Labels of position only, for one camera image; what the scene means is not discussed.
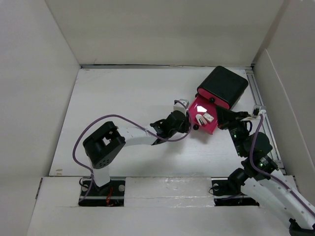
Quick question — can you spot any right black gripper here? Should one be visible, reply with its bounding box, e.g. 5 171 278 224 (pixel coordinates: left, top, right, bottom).
214 104 251 156

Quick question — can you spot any small brown white eraser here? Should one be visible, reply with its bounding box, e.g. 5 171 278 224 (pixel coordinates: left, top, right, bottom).
195 114 207 126

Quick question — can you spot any pink white eraser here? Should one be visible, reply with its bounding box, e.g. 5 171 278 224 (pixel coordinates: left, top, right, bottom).
203 113 214 123

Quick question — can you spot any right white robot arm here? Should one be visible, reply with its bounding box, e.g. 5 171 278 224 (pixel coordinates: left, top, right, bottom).
209 105 315 236

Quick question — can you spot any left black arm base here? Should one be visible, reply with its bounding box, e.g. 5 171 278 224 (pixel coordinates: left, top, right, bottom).
78 177 126 207

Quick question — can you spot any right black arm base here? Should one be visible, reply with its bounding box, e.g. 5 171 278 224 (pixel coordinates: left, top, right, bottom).
209 178 259 207

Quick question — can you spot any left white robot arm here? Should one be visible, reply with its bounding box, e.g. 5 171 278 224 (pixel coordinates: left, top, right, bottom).
83 110 191 195

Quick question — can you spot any black drawer cabinet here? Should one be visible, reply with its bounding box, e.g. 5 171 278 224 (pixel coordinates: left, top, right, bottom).
197 66 249 110

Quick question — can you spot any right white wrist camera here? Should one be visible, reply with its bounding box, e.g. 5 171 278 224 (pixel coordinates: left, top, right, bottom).
242 105 267 121

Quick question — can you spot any aluminium rail right side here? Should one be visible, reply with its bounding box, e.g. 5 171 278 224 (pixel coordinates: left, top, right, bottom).
246 69 286 173

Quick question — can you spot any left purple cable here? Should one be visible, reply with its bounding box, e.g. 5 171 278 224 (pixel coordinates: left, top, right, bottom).
73 99 192 205

